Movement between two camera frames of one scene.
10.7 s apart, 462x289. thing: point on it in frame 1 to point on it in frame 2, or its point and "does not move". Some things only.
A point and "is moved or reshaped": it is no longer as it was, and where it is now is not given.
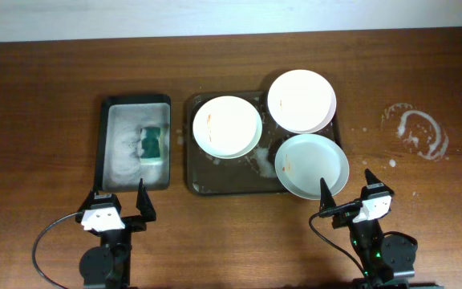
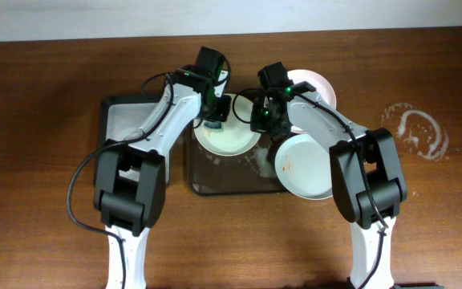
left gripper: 131,221 to 219,111
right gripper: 346,217 to 264,120
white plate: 227,127 does not move
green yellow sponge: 151,144 is moved or reshaped
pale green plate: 303,160 does not move
